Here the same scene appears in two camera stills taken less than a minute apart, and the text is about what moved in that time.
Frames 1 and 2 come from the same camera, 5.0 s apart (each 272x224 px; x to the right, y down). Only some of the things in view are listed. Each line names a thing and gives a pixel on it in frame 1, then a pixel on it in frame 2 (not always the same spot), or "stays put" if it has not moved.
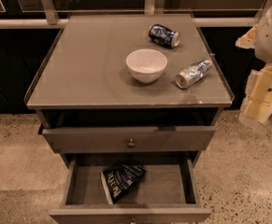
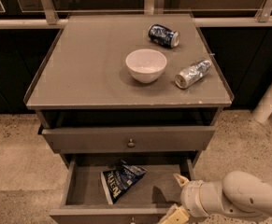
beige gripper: [271, 37] to [190, 195]
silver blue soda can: [193, 73] stays put
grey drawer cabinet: [131, 101] stays put
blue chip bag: [121, 177] stays put
